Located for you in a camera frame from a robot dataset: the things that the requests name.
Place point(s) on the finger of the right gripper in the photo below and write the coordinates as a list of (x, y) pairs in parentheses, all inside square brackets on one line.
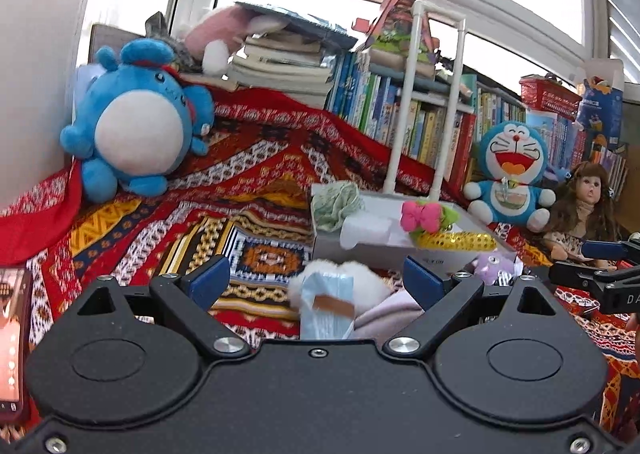
[(594, 280), (621, 250)]

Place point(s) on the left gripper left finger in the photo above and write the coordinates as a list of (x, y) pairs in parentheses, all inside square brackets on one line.
[(185, 301)]

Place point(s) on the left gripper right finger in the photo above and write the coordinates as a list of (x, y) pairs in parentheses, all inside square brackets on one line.
[(445, 303)]

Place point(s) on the pink cloth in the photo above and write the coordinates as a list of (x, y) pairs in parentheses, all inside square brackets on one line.
[(388, 318)]

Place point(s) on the purple plush toy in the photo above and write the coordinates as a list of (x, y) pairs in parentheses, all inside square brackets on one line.
[(496, 269)]

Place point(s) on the white fluffy plush toy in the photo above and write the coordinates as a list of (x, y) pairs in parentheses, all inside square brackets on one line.
[(350, 281)]

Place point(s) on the pink bow hair accessory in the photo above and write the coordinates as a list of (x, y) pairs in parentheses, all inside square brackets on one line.
[(426, 217)]

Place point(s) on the light blue tissue pack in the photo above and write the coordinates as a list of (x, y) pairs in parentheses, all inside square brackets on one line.
[(323, 318)]

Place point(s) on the yellow sequin band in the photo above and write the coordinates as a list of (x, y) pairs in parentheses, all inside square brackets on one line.
[(457, 241)]

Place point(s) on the brown haired doll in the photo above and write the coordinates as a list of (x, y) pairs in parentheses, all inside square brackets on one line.
[(583, 211)]

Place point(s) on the red patterned blanket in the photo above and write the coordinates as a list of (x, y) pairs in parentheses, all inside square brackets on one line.
[(520, 375)]

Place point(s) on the grey cardboard tray box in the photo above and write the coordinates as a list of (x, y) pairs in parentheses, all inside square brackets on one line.
[(373, 237)]

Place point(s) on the Doraemon plush toy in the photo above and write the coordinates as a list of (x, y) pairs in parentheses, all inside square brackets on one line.
[(513, 158)]

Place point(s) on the blue cardboard package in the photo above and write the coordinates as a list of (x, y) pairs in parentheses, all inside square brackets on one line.
[(600, 110)]

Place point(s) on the green white knit ball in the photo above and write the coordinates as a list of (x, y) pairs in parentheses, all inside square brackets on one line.
[(332, 203)]

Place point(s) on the smartphone with red screen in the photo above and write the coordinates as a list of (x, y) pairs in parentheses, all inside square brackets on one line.
[(14, 324)]

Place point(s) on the red plastic basket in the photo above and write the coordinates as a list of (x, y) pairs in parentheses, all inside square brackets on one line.
[(549, 95)]

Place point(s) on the blue round plush toy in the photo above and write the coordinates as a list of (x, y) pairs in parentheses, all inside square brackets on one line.
[(136, 123)]

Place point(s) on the stack of lying books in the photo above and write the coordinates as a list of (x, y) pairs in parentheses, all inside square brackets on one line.
[(300, 60)]

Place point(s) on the pink white plush toy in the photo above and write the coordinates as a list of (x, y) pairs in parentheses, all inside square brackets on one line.
[(222, 32)]

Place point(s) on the grey knitted item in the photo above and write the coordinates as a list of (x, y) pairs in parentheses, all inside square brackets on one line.
[(156, 28)]

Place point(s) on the triangular colourful toy box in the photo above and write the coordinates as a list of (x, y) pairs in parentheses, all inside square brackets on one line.
[(388, 38)]

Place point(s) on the white pipe frame handle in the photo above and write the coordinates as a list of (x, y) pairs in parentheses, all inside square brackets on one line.
[(419, 10)]

